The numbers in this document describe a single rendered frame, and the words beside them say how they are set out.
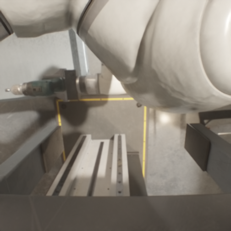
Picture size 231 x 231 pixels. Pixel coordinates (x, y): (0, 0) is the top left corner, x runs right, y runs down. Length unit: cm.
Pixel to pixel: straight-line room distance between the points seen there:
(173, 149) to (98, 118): 87
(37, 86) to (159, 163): 144
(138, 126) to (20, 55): 86
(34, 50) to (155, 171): 153
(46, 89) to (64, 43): 30
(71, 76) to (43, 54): 24
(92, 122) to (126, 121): 25
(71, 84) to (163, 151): 125
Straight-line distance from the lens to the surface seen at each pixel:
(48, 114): 168
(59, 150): 16
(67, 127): 130
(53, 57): 89
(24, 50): 96
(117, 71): 16
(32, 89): 68
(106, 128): 124
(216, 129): 162
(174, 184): 199
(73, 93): 74
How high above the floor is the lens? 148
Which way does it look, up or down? 74 degrees down
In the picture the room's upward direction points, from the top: 175 degrees counter-clockwise
